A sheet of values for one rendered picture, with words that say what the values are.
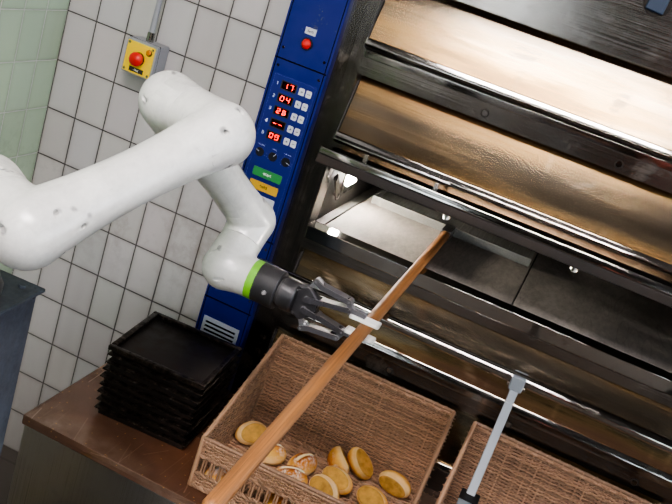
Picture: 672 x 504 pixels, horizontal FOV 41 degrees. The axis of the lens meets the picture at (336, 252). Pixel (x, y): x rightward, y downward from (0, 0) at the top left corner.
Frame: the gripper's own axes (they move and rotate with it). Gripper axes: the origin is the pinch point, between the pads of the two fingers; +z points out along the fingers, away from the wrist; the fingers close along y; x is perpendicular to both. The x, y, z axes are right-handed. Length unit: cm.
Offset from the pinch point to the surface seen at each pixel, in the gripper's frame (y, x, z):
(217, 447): 48, -4, -24
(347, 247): 3, -54, -20
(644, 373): 2, -53, 66
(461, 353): 2.9, -16.2, 21.5
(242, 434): 56, -28, -25
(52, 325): 69, -56, -105
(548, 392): 2.9, -15.8, 43.0
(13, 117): 2, -41, -124
